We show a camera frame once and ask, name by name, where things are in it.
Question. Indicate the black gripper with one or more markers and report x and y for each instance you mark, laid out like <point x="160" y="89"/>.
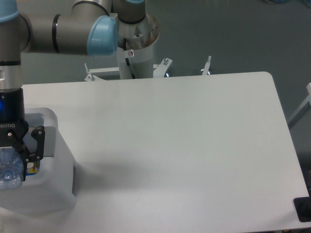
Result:
<point x="12" y="120"/>

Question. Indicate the blue snack wrapper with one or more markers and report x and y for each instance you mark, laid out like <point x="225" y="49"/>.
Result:
<point x="33" y="168"/>

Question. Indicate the clear plastic bottle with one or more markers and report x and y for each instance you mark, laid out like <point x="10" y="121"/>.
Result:
<point x="11" y="169"/>

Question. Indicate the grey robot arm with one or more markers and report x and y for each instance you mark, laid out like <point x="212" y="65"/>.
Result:
<point x="88" y="30"/>

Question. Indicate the white trash can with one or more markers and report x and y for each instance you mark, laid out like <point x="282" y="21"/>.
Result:
<point x="53" y="187"/>

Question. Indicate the black clamp at table corner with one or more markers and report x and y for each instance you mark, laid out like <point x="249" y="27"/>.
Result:
<point x="303" y="208"/>

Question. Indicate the white metal base frame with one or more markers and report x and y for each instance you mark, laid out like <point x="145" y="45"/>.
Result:
<point x="159" y="70"/>

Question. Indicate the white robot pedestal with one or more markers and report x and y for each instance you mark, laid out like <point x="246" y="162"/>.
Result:
<point x="136" y="46"/>

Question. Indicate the white frame at right edge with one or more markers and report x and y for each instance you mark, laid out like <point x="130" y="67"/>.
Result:
<point x="301" y="110"/>

